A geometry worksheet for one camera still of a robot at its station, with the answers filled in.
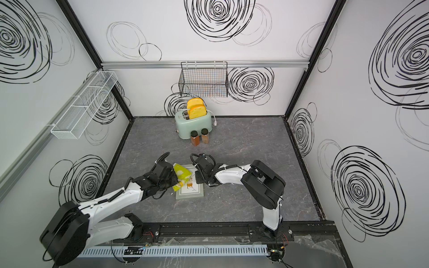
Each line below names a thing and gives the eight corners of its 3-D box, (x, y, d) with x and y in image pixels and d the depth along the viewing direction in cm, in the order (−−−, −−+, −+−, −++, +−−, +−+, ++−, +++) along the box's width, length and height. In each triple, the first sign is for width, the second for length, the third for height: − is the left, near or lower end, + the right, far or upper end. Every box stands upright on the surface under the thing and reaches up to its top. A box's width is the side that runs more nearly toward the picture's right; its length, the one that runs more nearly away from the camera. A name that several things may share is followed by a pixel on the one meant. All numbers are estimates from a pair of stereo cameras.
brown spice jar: (202, 143, 108) (201, 134, 101) (202, 137, 112) (201, 128, 104) (209, 143, 108) (208, 134, 101) (209, 137, 112) (208, 128, 104)
